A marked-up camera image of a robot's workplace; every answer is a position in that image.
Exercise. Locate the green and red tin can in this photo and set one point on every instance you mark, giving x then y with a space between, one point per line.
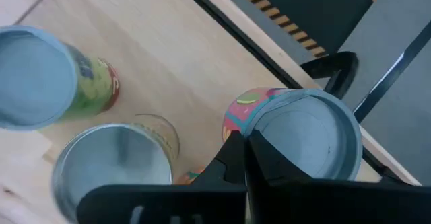
37 79

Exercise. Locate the small orange slice tin can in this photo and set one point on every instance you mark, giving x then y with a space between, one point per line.
190 177

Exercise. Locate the pink label tin can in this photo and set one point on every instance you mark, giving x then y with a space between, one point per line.
303 133

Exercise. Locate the black metal table frame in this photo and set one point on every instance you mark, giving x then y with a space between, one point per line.
235 30

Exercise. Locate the black hazard-striped floor mat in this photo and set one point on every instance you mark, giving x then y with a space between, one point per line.
320 12

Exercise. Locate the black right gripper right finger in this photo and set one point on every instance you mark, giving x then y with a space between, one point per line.
336 204

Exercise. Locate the green Orange-labelled tin can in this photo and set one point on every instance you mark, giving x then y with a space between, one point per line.
111 156

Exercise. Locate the wooden shelf board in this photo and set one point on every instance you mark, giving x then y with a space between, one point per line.
151 49

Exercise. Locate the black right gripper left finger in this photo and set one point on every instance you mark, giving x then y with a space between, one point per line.
161 204

